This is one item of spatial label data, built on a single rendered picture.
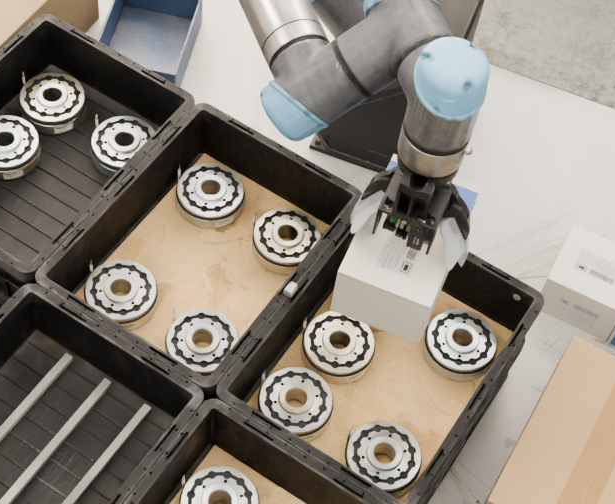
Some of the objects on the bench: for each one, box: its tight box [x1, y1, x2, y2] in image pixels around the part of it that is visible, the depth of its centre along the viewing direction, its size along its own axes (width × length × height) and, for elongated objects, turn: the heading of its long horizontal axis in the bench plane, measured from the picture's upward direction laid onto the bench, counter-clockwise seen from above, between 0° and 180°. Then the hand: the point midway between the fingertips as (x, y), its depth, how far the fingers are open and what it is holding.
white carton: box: [541, 224, 615, 359], centre depth 200 cm, size 20×12×9 cm, turn 60°
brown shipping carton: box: [484, 335, 615, 504], centre depth 178 cm, size 30×22×16 cm
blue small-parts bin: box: [98, 0, 203, 87], centre depth 222 cm, size 20×15×7 cm
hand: (408, 239), depth 158 cm, fingers closed on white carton, 13 cm apart
